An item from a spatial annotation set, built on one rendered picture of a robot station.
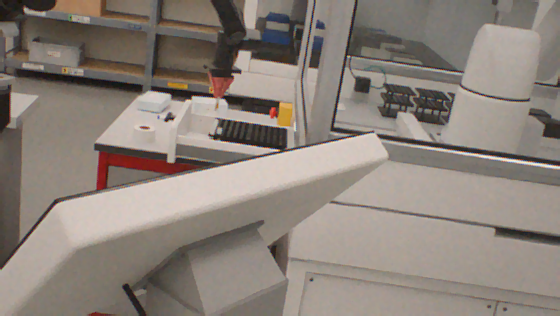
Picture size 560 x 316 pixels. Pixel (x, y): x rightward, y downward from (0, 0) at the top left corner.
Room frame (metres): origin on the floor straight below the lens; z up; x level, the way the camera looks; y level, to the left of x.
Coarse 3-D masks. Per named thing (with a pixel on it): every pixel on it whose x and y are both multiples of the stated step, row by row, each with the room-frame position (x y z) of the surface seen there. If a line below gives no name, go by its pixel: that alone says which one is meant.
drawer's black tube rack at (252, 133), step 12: (228, 120) 1.87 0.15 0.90; (216, 132) 1.72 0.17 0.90; (228, 132) 1.74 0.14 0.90; (240, 132) 1.77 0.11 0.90; (252, 132) 1.79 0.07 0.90; (264, 132) 1.81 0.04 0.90; (276, 132) 1.82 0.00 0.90; (252, 144) 1.76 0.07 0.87; (264, 144) 1.77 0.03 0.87; (276, 144) 1.71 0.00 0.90
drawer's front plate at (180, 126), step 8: (184, 104) 1.87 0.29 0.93; (184, 112) 1.78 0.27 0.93; (176, 120) 1.69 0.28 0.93; (184, 120) 1.78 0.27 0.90; (176, 128) 1.64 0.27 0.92; (184, 128) 1.80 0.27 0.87; (176, 136) 1.65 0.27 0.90; (176, 144) 1.66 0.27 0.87; (168, 152) 1.64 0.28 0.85; (168, 160) 1.64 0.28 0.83
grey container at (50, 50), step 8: (32, 40) 5.32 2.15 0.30; (40, 40) 5.52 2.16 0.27; (48, 40) 5.53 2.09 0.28; (56, 40) 5.54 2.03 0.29; (64, 40) 5.55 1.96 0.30; (72, 40) 5.56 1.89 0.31; (32, 48) 5.24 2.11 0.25; (40, 48) 5.25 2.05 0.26; (48, 48) 5.26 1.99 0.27; (56, 48) 5.27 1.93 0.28; (64, 48) 5.28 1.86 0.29; (72, 48) 5.28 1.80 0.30; (80, 48) 5.40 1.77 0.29; (32, 56) 5.24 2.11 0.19; (40, 56) 5.25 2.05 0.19; (48, 56) 5.26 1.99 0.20; (56, 56) 5.27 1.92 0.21; (64, 56) 5.28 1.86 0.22; (72, 56) 5.29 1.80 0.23; (80, 56) 5.43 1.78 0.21; (56, 64) 5.27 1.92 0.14; (64, 64) 5.28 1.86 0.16; (72, 64) 5.28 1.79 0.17
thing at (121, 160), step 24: (120, 120) 2.13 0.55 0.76; (144, 120) 2.17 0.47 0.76; (264, 120) 2.42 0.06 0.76; (96, 144) 1.87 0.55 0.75; (120, 144) 1.89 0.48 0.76; (144, 144) 1.92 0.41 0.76; (168, 144) 1.96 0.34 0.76; (120, 168) 1.89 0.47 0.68; (144, 168) 1.89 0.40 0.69; (168, 168) 1.89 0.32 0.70; (192, 168) 1.89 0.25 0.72; (96, 312) 1.90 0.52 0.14; (120, 312) 1.89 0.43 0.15
